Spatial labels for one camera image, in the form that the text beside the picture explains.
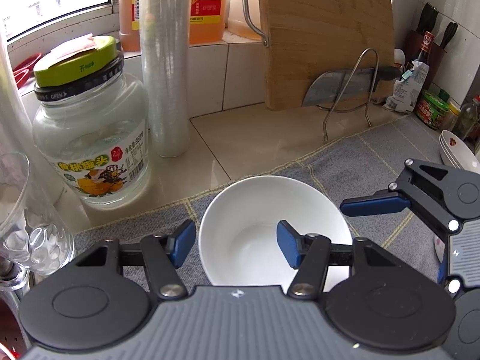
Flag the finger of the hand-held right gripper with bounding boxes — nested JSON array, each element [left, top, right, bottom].
[[436, 257, 464, 295], [340, 159, 464, 233]]

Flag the short white plastic roll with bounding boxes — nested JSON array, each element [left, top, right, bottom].
[[0, 19, 34, 154]]

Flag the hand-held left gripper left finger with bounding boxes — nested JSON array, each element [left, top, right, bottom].
[[71, 219, 196, 301]]

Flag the glass jar with green lid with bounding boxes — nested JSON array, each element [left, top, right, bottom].
[[32, 35, 152, 206]]

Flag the red plastic dish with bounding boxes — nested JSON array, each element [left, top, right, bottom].
[[13, 53, 42, 87]]

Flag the green-lidded sauce jar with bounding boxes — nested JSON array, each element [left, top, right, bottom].
[[416, 90, 450, 130]]

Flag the grey checkered kitchen towel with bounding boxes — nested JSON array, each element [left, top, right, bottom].
[[73, 122, 480, 297]]

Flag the white printed packet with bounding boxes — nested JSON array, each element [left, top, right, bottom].
[[383, 60, 430, 113]]

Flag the black-handled steel cleaver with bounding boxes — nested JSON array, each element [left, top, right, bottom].
[[302, 65, 402, 107]]

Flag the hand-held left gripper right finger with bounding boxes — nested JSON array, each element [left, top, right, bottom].
[[277, 220, 394, 302]]

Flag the brown knife block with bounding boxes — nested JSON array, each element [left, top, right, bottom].
[[405, 28, 447, 92]]

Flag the pale pink paper piece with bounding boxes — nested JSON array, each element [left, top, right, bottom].
[[48, 33, 99, 62]]

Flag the dark glass bottle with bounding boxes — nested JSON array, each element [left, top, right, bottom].
[[459, 95, 480, 151]]

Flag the yellow-lidded spice jar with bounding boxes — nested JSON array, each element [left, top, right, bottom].
[[444, 101, 462, 132]]

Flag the clear glass mug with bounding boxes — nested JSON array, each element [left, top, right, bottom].
[[0, 152, 76, 289]]

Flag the orange cooking wine bottle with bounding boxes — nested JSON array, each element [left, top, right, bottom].
[[119, 0, 229, 52]]

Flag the red plastic basin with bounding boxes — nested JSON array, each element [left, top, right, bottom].
[[0, 296, 29, 360]]

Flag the bamboo cutting board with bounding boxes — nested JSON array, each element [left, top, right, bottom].
[[243, 0, 395, 112]]

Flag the dark soy sauce bottle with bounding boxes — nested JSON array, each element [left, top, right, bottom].
[[410, 32, 436, 94]]

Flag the tall clear plastic wrap roll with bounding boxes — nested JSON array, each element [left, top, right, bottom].
[[139, 0, 191, 158]]

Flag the metal wire rack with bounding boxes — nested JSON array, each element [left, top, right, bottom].
[[322, 48, 380, 143]]

